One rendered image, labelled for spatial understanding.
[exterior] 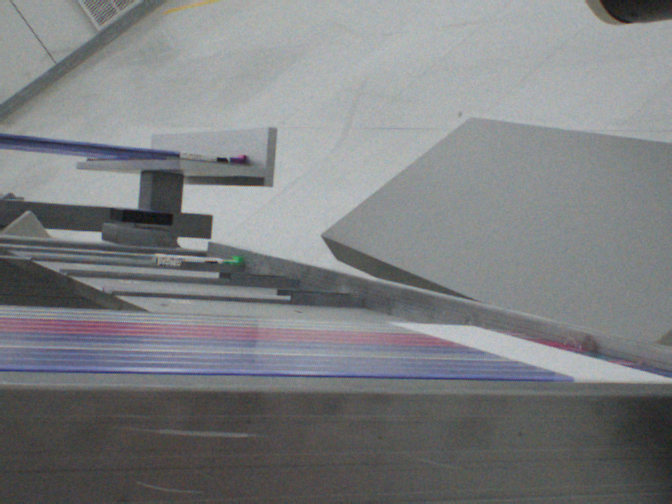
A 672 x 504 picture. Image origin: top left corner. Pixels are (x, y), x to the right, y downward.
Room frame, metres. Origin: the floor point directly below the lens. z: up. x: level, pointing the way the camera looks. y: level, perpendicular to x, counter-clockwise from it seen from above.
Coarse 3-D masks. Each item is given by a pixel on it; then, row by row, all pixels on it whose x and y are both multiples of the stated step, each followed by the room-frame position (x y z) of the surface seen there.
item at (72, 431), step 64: (0, 384) 0.36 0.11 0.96; (64, 384) 0.37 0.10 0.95; (128, 384) 0.37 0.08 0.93; (192, 384) 0.38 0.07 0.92; (256, 384) 0.39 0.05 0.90; (320, 384) 0.40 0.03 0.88; (384, 384) 0.40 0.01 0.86; (448, 384) 0.41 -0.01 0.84; (512, 384) 0.42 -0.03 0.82; (576, 384) 0.44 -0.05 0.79; (640, 384) 0.45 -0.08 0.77; (0, 448) 0.36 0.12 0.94; (64, 448) 0.36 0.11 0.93; (128, 448) 0.37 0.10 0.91; (192, 448) 0.37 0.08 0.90; (256, 448) 0.38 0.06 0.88; (320, 448) 0.39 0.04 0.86; (384, 448) 0.39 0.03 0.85; (448, 448) 0.40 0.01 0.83; (512, 448) 0.41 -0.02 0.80; (576, 448) 0.42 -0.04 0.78; (640, 448) 0.43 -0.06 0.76
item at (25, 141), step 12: (0, 144) 1.21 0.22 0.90; (12, 144) 1.22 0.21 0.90; (24, 144) 1.22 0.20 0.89; (36, 144) 1.22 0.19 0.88; (48, 144) 1.23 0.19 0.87; (60, 144) 1.23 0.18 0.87; (72, 144) 1.23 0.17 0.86; (84, 144) 1.24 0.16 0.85; (96, 144) 1.24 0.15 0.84; (120, 156) 1.26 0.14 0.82; (132, 156) 1.25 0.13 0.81; (144, 156) 1.26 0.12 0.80; (156, 156) 1.26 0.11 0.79; (168, 156) 1.27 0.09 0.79
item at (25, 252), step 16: (0, 256) 0.95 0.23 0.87; (16, 256) 0.95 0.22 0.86; (32, 256) 0.96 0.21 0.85; (48, 256) 0.96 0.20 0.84; (64, 256) 0.96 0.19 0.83; (80, 256) 0.97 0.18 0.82; (96, 256) 0.97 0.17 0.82; (112, 256) 0.97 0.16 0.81; (128, 256) 0.98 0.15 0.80; (144, 256) 0.98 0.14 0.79
